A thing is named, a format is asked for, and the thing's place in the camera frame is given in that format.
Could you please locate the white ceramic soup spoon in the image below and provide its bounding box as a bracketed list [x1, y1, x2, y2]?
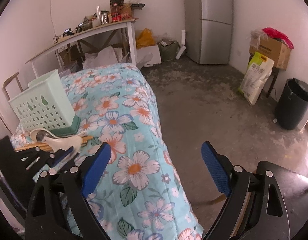
[30, 128, 82, 153]

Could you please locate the metal spoon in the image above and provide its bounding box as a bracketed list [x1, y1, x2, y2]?
[36, 130, 53, 142]

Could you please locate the mint green utensil holder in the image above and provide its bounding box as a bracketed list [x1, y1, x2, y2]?
[9, 70, 80, 137]

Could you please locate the floral blue tablecloth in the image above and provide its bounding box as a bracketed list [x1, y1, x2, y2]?
[11, 63, 203, 239]

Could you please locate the wooden chair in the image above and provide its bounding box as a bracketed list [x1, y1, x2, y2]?
[1, 71, 24, 100]

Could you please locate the white green rice bag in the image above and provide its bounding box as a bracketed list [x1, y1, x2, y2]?
[238, 52, 274, 106]

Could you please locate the black trash bin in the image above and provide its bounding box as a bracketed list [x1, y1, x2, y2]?
[274, 78, 308, 130]

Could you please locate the white cardboard box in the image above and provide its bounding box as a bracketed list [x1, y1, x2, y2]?
[136, 45, 162, 69]

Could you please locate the yellow plastic bag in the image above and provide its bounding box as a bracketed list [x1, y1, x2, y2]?
[136, 28, 156, 49]

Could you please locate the green sack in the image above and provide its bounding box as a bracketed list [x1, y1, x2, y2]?
[157, 40, 179, 62]

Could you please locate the brown cardboard box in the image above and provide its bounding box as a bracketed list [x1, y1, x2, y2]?
[249, 36, 291, 70]

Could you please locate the white wooden side table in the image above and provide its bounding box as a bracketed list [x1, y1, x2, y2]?
[26, 19, 138, 78]

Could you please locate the steel cup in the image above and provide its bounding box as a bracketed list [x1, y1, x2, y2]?
[100, 10, 110, 25]

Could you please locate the red plastic bag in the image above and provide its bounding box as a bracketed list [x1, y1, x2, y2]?
[262, 27, 294, 49]

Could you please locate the red snack box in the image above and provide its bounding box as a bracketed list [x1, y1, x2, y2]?
[110, 0, 124, 22]

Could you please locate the silver refrigerator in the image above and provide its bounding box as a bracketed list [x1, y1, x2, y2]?
[184, 0, 233, 64]

